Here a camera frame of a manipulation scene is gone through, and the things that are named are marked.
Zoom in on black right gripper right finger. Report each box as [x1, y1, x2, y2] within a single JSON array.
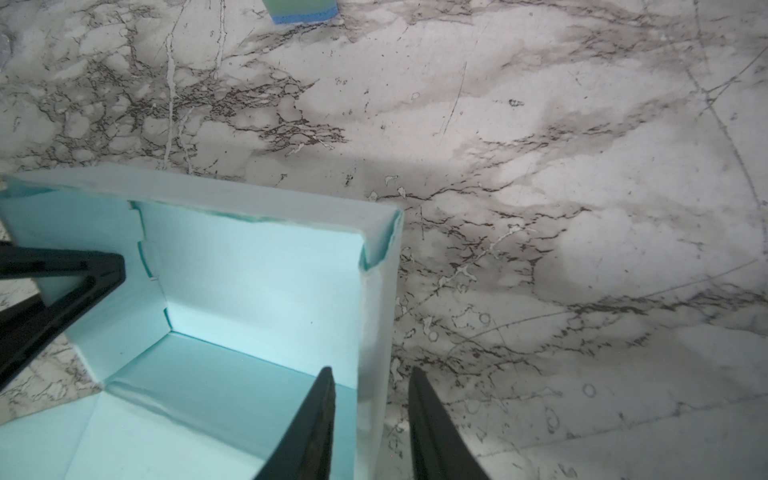
[[408, 367, 489, 480]]

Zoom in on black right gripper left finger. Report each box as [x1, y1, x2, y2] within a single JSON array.
[[254, 366, 336, 480]]

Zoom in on light blue paper box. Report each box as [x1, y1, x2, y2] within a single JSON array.
[[1, 165, 403, 479]]

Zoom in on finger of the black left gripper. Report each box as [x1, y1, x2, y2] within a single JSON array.
[[1, 242, 126, 388]]

